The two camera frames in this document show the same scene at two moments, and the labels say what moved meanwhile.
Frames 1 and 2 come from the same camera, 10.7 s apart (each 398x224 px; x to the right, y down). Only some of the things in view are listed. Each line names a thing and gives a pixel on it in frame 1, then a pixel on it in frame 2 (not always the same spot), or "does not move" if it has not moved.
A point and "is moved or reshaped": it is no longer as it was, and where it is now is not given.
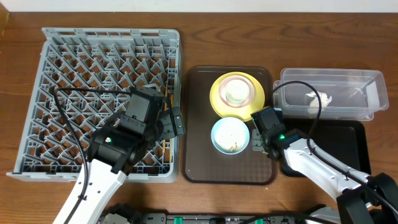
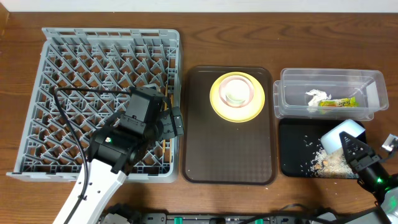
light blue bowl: [230, 135] → [331, 142]
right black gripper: [256, 145] → [367, 154]
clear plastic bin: [346, 94] does not move
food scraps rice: [232, 149] is moved or reshaped
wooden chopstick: [171, 96] does not move
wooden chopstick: [165, 109] does not move
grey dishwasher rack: [79, 83] does not move
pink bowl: [236, 91] does not move
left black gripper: [170, 130] does not move
